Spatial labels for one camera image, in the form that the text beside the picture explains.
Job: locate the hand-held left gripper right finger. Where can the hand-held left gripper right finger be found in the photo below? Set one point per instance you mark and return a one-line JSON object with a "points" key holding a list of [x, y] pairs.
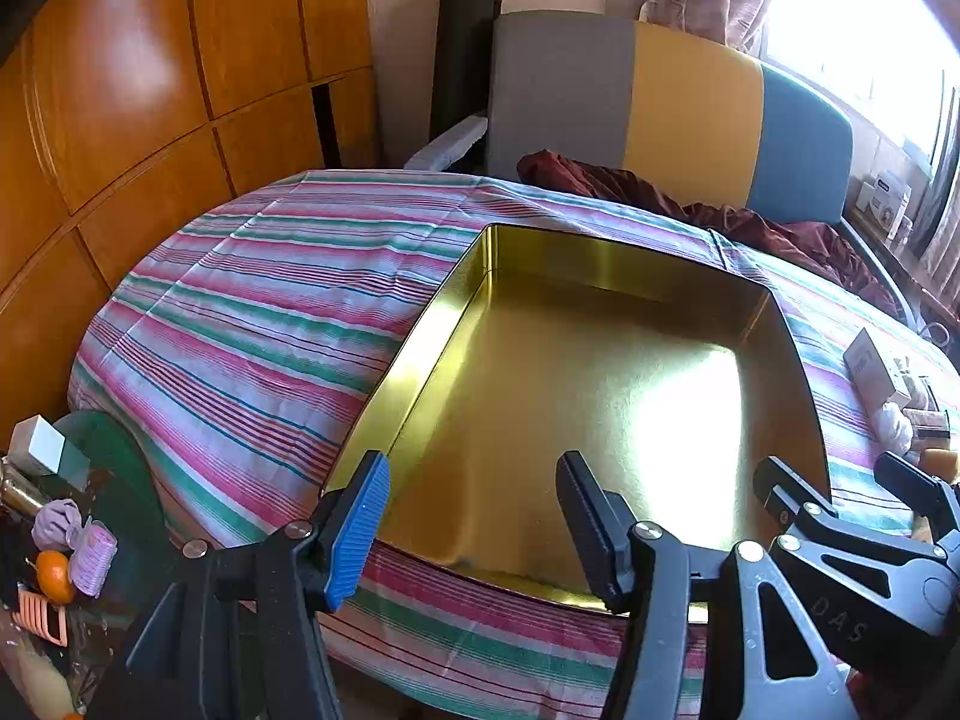
{"points": [[600, 540]]}

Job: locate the window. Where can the window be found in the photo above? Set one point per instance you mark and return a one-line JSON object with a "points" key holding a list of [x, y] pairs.
{"points": [[862, 22]]}

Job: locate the gold metal tin tray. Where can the gold metal tin tray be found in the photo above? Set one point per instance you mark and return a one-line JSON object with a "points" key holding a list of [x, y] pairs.
{"points": [[570, 420]]}

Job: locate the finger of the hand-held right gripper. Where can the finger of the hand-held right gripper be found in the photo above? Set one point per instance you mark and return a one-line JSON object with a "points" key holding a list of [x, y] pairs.
{"points": [[817, 532], [911, 484]]}

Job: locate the white green cube box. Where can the white green cube box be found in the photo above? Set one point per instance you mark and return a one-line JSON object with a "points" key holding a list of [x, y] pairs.
{"points": [[37, 444]]}

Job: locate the orange patterned packet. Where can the orange patterned packet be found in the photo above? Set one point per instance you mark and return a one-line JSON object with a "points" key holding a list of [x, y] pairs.
{"points": [[928, 422]]}

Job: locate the striped tablecloth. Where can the striped tablecloth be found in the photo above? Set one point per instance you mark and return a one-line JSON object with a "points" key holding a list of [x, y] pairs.
{"points": [[262, 330]]}

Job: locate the grey yellow blue chair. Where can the grey yellow blue chair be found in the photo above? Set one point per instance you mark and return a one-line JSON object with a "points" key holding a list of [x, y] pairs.
{"points": [[570, 97]]}

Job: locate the wooden desk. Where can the wooden desk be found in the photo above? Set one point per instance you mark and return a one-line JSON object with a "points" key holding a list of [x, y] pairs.
{"points": [[907, 270]]}

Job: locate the white cardboard box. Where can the white cardboard box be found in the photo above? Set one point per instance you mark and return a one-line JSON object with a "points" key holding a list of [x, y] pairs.
{"points": [[870, 367]]}

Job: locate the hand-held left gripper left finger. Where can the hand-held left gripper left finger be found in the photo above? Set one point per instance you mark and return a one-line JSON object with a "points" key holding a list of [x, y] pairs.
{"points": [[360, 532]]}

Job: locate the small white carton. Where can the small white carton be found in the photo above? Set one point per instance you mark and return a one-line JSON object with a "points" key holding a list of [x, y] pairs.
{"points": [[885, 199]]}

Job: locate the maroon cloth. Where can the maroon cloth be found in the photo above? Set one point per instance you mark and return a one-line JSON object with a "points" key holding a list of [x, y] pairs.
{"points": [[622, 191]]}

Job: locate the orange fruit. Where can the orange fruit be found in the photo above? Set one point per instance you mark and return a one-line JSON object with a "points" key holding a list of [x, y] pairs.
{"points": [[56, 577]]}

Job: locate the black rolled mat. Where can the black rolled mat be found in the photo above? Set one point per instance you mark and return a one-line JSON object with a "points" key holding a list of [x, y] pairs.
{"points": [[459, 52]]}

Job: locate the wooden wardrobe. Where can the wooden wardrobe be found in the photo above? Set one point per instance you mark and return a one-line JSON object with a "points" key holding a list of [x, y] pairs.
{"points": [[135, 90]]}

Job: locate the purple cloth bundle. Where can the purple cloth bundle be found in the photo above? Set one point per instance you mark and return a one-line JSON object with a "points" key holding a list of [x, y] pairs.
{"points": [[56, 525]]}

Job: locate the clear plastic bag bundle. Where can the clear plastic bag bundle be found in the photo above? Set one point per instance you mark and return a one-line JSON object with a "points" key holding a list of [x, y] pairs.
{"points": [[894, 426]]}

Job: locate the green round table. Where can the green round table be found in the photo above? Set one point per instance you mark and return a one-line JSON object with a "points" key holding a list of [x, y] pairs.
{"points": [[127, 480]]}

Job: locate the purple hair roller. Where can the purple hair roller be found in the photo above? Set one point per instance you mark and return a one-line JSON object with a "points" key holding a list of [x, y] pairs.
{"points": [[94, 559]]}

